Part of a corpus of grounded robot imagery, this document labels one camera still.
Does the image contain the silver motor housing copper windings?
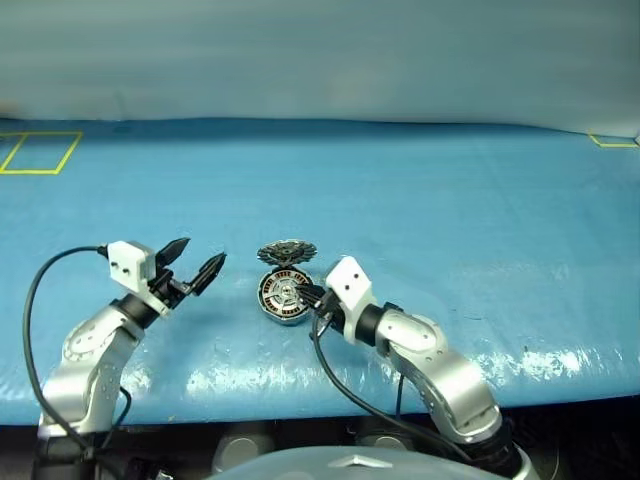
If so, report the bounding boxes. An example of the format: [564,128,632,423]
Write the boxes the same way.
[257,267,316,327]

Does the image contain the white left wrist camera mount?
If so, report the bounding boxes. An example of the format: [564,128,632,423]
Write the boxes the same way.
[107,240,174,317]

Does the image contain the dark rounded shape grey cap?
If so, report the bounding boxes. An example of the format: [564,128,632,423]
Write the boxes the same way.
[355,430,412,452]
[213,433,275,475]

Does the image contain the black rotor ring silver spokes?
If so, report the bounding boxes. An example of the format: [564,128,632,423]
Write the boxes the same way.
[260,269,311,319]

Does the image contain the blue plastic table cover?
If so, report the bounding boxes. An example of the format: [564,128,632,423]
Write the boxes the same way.
[0,117,640,429]

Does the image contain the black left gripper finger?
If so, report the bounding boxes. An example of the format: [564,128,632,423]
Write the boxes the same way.
[189,252,228,297]
[154,237,192,274]

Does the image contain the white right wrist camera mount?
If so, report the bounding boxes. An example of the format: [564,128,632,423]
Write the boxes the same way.
[324,255,376,346]

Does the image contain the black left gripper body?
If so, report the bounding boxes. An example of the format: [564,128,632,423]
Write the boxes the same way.
[147,268,201,312]

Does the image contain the silver robot torso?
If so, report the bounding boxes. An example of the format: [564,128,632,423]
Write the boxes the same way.
[204,439,544,480]

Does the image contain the dark metal gear disc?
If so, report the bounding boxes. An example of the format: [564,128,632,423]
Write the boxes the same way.
[256,240,317,269]

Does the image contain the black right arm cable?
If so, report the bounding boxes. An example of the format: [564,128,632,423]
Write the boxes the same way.
[310,314,476,464]

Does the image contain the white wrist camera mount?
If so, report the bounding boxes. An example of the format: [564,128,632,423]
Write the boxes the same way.
[107,240,174,317]
[324,255,376,346]

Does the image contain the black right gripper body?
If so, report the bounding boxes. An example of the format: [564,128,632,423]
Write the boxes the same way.
[310,288,347,332]

